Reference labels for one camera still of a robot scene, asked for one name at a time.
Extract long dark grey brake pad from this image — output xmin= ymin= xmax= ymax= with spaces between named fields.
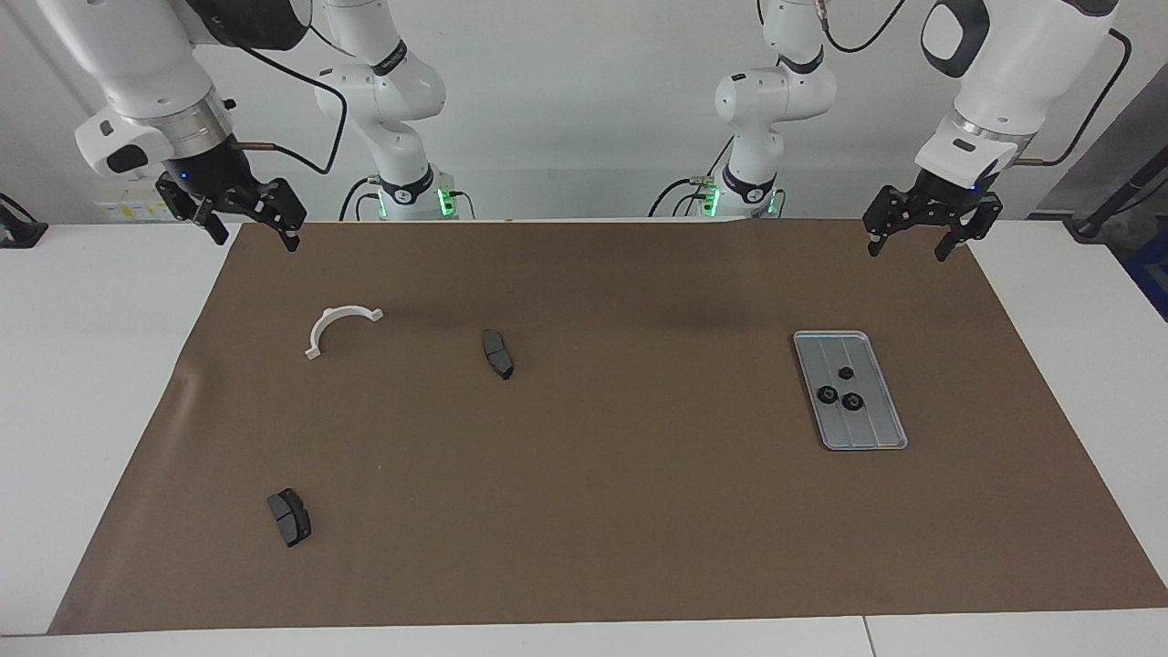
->
xmin=481 ymin=328 xmax=516 ymax=381

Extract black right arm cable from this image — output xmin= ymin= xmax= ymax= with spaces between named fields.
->
xmin=228 ymin=26 xmax=350 ymax=176

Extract black base cables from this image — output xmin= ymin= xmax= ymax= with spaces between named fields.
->
xmin=648 ymin=137 xmax=736 ymax=218
xmin=339 ymin=176 xmax=475 ymax=222

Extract silver metal tray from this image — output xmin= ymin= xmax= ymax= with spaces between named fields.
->
xmin=792 ymin=330 xmax=910 ymax=452

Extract black left base cables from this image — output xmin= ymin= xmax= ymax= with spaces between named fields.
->
xmin=648 ymin=137 xmax=736 ymax=218

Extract short dark grey brake pad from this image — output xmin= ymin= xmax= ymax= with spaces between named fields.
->
xmin=266 ymin=488 xmax=313 ymax=548

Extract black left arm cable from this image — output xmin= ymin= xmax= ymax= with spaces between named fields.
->
xmin=817 ymin=0 xmax=1133 ymax=168

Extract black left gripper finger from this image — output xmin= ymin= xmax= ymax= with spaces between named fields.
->
xmin=862 ymin=186 xmax=913 ymax=259
xmin=934 ymin=198 xmax=1004 ymax=264

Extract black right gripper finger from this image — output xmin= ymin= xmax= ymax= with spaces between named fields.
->
xmin=246 ymin=178 xmax=308 ymax=253
xmin=155 ymin=178 xmax=230 ymax=246

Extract black right base cables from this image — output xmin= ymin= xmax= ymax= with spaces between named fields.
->
xmin=339 ymin=176 xmax=475 ymax=222

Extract blue crate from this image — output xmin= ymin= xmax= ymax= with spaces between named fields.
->
xmin=1124 ymin=239 xmax=1168 ymax=320

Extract black stand pole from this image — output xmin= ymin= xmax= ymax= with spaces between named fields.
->
xmin=1063 ymin=146 xmax=1168 ymax=243

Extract white semicircular plastic bracket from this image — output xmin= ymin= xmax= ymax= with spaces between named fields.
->
xmin=304 ymin=306 xmax=385 ymax=360

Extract black table clamp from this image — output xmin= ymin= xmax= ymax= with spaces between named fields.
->
xmin=0 ymin=193 xmax=48 ymax=249

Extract brown paper table mat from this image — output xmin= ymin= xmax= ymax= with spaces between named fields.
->
xmin=47 ymin=219 xmax=1168 ymax=636

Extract white wall socket box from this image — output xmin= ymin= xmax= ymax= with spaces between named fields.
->
xmin=96 ymin=182 xmax=176 ymax=223

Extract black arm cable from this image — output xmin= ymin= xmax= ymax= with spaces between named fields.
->
xmin=228 ymin=26 xmax=350 ymax=176
xmin=817 ymin=0 xmax=1133 ymax=168

